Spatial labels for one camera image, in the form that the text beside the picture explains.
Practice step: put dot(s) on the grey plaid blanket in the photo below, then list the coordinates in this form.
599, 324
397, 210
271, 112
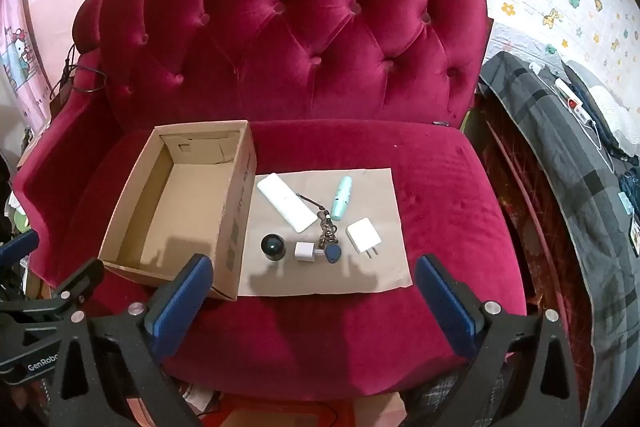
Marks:
560, 167

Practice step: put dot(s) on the red hoop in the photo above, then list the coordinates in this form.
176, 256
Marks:
537, 217

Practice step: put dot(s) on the large white wall charger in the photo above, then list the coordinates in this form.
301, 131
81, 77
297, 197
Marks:
361, 234

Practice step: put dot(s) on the brown paper sheet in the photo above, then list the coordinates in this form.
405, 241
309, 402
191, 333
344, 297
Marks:
382, 207

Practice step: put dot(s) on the small black round gadget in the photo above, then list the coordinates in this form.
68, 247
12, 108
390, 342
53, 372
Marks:
273, 247

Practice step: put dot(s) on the pink cartoon cat curtain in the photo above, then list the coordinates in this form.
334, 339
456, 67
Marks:
20, 42

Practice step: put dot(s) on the red velvet tufted sofa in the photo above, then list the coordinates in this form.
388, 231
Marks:
325, 57

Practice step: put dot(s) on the brown cardboard box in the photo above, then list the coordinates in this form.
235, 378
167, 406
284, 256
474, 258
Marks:
195, 187

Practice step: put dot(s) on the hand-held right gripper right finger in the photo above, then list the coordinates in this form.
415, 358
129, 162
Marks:
447, 302

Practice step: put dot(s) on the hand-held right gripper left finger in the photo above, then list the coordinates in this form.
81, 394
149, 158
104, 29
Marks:
176, 302

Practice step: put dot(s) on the teal cosmetic tube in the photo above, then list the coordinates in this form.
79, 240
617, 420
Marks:
341, 199

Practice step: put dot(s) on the white power bank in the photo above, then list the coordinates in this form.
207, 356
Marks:
287, 202

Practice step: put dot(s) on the small white cube charger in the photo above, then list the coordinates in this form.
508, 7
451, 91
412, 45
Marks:
303, 253

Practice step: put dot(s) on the white quilted pillow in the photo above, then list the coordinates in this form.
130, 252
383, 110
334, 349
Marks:
612, 107

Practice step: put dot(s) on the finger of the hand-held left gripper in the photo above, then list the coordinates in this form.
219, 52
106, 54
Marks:
17, 248
70, 289

